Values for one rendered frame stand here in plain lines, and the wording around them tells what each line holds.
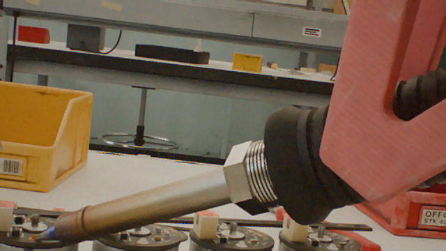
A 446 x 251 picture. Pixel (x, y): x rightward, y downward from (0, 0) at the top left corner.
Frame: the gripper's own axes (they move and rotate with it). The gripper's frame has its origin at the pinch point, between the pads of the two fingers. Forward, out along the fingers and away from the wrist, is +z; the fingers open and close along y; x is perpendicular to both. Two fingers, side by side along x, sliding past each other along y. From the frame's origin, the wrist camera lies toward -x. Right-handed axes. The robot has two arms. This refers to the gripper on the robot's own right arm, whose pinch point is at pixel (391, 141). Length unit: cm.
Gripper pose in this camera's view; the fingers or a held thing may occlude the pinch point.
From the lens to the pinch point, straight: 14.6
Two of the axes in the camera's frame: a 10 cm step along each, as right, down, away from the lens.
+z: -5.3, 7.7, 3.6
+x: 7.0, 6.4, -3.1
